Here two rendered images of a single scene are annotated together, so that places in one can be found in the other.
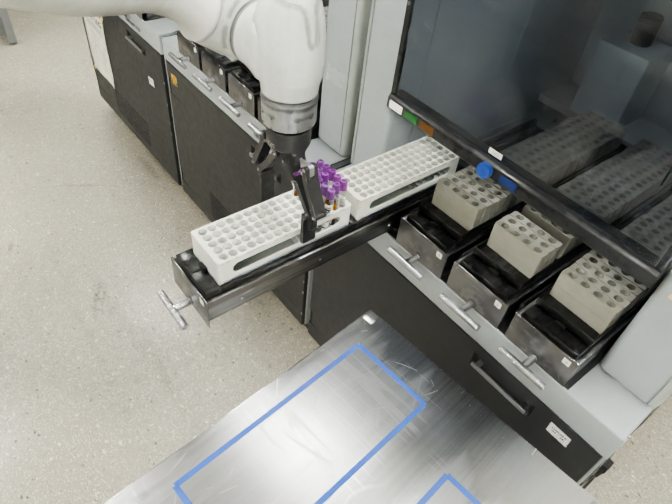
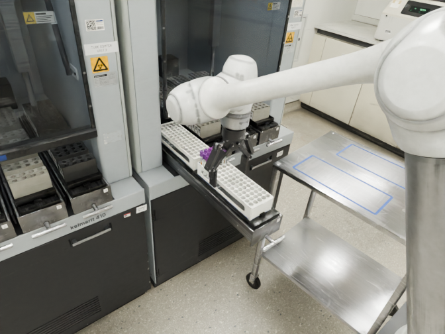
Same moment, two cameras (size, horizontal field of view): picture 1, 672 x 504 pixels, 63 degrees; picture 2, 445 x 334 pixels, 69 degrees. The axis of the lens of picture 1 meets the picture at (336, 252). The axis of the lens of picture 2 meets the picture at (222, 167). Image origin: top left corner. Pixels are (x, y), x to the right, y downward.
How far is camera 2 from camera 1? 1.26 m
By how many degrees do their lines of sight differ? 65
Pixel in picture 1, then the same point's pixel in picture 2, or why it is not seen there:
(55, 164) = not seen: outside the picture
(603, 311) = (267, 109)
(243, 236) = (249, 189)
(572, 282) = (257, 111)
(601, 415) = (286, 133)
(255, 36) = not seen: hidden behind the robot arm
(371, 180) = (197, 147)
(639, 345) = (274, 110)
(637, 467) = not seen: hidden behind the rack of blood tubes
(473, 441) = (322, 148)
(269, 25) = (255, 75)
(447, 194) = (206, 128)
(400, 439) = (328, 162)
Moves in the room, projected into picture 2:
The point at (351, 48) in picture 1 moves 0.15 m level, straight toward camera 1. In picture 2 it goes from (121, 112) to (165, 116)
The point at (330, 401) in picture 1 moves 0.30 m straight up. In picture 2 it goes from (322, 175) to (345, 103)
